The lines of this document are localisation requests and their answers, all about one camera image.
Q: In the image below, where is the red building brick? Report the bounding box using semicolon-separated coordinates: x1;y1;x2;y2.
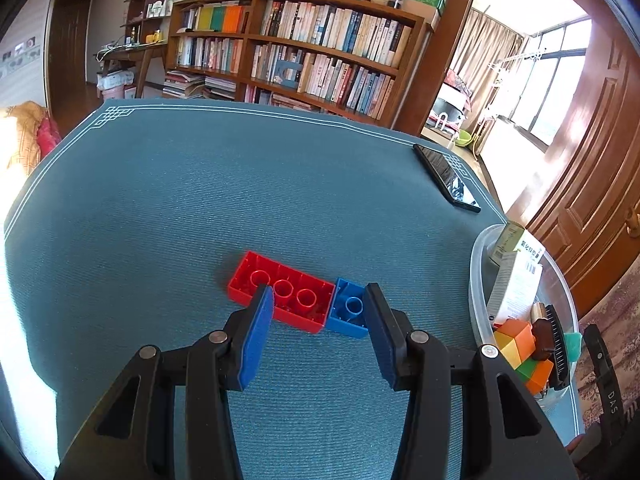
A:
227;252;335;334

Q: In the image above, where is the yellow green small box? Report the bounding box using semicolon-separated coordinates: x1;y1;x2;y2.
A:
490;221;544;264

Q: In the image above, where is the small wooden shelf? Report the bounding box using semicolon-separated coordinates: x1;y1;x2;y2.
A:
122;0;172;47

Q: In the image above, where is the large wooden bookshelf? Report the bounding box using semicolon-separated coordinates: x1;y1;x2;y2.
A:
166;0;433;127

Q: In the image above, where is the black comb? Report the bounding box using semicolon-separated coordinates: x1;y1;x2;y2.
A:
544;304;570;391

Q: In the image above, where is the green plastic basin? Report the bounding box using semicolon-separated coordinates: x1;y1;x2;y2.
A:
454;129;473;148

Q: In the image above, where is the clear plastic bowl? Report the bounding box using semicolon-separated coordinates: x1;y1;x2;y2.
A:
468;223;582;401

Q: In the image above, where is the blue building brick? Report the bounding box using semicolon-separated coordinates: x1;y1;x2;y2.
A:
326;278;369;339

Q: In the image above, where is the white medicine box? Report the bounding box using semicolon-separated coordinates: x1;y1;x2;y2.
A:
487;252;542;326

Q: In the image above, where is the orange yellow building block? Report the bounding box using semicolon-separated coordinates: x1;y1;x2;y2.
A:
494;318;536;368

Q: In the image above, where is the beige curtain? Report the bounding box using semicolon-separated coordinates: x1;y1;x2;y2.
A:
449;9;527;133

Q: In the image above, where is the teal plastic capsule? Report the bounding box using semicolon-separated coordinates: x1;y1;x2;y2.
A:
564;332;582;363

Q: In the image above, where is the black smartphone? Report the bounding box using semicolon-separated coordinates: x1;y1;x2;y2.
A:
412;144;482;212

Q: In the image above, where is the wooden side desk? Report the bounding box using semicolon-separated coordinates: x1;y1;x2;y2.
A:
96;41;167;99

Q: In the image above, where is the patterned bed cloth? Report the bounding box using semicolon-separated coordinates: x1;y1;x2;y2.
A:
575;258;640;427

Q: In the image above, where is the brass door knob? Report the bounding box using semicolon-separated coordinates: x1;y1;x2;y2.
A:
625;207;640;238

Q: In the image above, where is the brown wooden door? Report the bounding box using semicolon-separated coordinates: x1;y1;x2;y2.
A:
508;0;639;315

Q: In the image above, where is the orange green building block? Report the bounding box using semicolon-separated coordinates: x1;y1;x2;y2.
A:
515;359;554;396

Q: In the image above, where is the orange cushion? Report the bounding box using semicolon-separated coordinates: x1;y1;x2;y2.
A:
1;101;62;177

